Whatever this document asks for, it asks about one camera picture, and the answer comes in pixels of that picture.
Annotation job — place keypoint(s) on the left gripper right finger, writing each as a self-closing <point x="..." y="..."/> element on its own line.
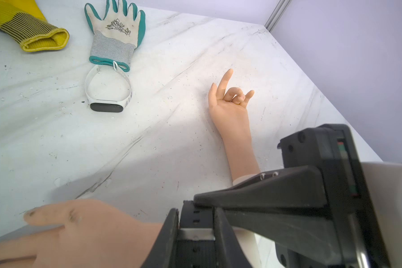
<point x="228" y="250"/>

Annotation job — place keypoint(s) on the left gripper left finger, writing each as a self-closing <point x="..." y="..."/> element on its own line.
<point x="163" y="252"/>

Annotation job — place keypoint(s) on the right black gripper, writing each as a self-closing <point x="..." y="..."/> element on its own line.
<point x="317" y="208"/>

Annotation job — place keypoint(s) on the black wrist watch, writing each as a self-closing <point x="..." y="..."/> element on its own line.
<point x="195" y="246"/>

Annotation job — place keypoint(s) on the mannequin hand with black watch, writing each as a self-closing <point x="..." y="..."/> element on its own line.
<point x="86" y="234"/>

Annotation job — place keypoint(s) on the mannequin hand with white band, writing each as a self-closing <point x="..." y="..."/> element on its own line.
<point x="228" y="111"/>

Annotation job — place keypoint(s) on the white fitness band watch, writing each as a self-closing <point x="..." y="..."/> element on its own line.
<point x="108" y="88"/>

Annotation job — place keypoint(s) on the green grey work glove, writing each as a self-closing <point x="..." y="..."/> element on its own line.
<point x="117" y="34"/>

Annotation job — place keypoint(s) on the yellow work glove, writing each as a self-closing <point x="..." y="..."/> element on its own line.
<point x="24" y="22"/>

